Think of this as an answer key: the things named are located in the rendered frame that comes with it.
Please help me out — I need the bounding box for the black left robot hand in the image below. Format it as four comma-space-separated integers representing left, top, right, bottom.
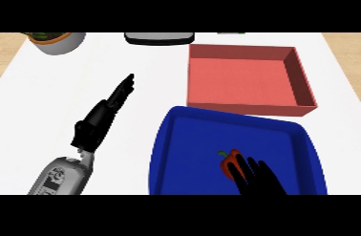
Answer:
70, 73, 138, 153

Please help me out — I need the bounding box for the grey plant pot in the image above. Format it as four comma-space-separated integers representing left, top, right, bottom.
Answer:
20, 32, 87, 56

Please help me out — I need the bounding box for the grey and black appliance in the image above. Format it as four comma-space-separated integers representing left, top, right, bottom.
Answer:
123, 32, 196, 46

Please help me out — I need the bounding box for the red cardboard box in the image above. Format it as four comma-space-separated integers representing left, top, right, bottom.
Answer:
186, 43, 319, 118

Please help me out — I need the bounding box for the blue tray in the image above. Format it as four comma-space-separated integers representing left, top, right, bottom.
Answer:
148, 105, 329, 196

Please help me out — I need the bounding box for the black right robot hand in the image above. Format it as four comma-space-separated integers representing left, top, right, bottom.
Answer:
233, 154, 289, 196

